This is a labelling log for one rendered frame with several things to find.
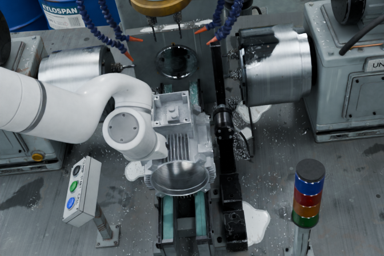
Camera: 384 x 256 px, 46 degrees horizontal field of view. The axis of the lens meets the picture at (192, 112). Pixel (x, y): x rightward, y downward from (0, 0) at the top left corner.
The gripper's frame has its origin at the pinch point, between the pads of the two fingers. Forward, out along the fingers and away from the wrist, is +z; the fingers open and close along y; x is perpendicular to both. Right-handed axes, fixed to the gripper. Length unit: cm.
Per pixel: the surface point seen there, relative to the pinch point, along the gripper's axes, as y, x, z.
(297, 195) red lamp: 33.3, -15.1, -13.6
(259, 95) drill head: 30.9, 16.4, 17.5
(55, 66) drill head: -29.0, 30.9, 11.1
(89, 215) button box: -15.9, -14.6, -3.4
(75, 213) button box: -19.0, -13.8, -4.8
